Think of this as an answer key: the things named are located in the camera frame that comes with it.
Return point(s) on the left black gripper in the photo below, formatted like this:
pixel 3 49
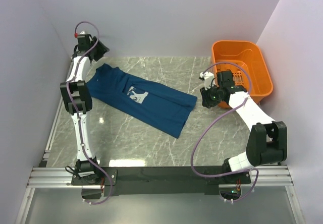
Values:
pixel 102 50

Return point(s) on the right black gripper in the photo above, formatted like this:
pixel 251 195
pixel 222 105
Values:
pixel 206 101

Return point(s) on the orange plastic basket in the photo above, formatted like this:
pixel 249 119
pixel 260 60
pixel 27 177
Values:
pixel 247 65

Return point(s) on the blue t shirt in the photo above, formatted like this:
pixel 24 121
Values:
pixel 155 104

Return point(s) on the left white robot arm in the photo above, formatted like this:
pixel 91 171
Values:
pixel 78 103

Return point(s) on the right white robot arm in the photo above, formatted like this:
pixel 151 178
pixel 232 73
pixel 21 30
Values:
pixel 267 141

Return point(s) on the black base beam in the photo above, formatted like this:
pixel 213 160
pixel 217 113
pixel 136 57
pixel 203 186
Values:
pixel 168 180

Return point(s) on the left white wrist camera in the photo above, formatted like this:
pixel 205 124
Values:
pixel 83 38

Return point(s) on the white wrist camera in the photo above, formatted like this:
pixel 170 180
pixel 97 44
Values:
pixel 83 38
pixel 208 78

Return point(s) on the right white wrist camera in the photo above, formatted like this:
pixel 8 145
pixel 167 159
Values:
pixel 208 78

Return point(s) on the aluminium rail frame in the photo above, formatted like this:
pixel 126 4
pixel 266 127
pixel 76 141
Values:
pixel 121 140

